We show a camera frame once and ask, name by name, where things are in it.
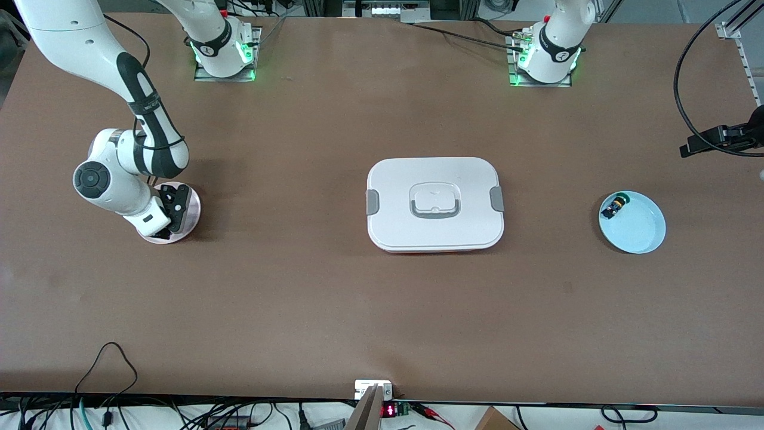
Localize grey metal bar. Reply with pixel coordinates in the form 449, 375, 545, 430
344, 384, 384, 430

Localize pink round plate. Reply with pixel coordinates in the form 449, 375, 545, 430
137, 182, 202, 245

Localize brown cardboard box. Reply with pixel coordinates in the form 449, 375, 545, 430
475, 406, 521, 430

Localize white lunch box grey clips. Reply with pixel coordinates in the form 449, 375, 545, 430
365, 157, 506, 254

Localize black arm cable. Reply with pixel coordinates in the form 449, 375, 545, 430
103, 14, 187, 186
674, 0, 764, 158

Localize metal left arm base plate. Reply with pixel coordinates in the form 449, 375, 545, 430
507, 30, 573, 88

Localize white power strip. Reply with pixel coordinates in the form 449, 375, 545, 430
343, 0, 432, 20

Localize aluminium frame profile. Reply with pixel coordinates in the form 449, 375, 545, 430
715, 0, 764, 114

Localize light blue round plate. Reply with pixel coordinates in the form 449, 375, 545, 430
599, 191, 667, 255

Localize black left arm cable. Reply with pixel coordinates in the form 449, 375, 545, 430
674, 0, 764, 158

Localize red clip lead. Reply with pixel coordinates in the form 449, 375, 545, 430
412, 403, 455, 429

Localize black looped cable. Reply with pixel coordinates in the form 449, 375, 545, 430
74, 342, 139, 413

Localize blue yellow small part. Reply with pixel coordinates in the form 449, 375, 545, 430
601, 193, 632, 220

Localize black cable to base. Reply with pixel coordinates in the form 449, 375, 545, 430
411, 23, 529, 51

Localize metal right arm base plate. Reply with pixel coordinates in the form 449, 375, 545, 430
193, 26, 263, 82

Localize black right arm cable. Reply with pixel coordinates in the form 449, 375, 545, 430
103, 14, 187, 186

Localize small white electronics box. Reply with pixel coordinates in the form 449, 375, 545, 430
355, 380, 394, 400

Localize black coiled thin cable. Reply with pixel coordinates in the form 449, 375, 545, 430
599, 404, 659, 424

